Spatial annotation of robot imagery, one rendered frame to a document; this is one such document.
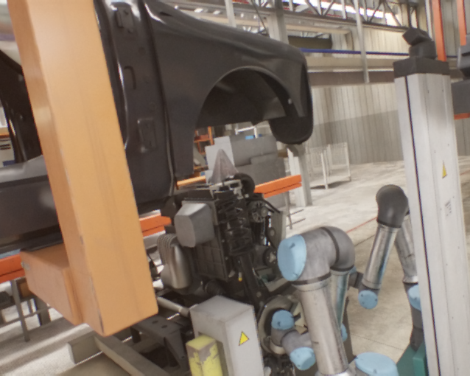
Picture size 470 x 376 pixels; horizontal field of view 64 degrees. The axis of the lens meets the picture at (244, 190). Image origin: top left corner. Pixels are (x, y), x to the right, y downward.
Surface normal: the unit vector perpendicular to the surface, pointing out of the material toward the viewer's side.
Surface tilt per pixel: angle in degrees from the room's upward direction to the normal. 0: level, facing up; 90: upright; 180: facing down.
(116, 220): 90
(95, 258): 90
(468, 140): 90
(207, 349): 90
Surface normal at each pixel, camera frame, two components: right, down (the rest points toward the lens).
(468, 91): -0.73, 0.22
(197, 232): 0.35, 0.06
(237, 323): 0.66, -0.01
